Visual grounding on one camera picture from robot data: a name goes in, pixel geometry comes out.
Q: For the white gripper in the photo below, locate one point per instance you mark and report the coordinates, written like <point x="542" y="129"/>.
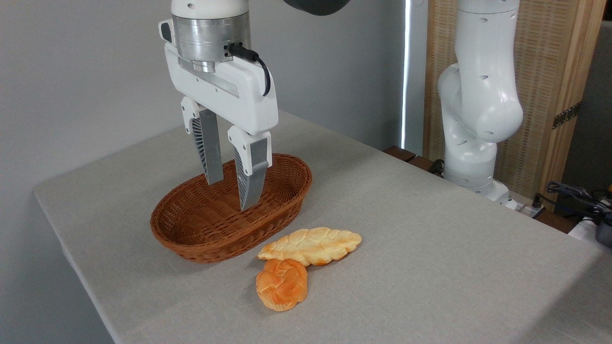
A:
<point x="239" y="98"/>

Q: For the round orange braided bread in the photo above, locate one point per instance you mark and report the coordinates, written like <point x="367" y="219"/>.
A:
<point x="282" y="285"/>

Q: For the brown wicker oval basket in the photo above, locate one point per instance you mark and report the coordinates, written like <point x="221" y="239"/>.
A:
<point x="191" y="220"/>

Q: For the long pale braided bread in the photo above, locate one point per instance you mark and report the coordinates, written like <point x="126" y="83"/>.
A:
<point x="313" y="244"/>

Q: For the dark brown wooden board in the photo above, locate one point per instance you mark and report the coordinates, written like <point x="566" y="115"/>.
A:
<point x="411" y="160"/>

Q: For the grey linen tablecloth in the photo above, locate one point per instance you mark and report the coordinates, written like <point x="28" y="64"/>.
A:
<point x="406" y="248"/>

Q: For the dark metal screen hinge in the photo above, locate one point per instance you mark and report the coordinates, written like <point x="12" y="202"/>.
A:
<point x="567" y="115"/>

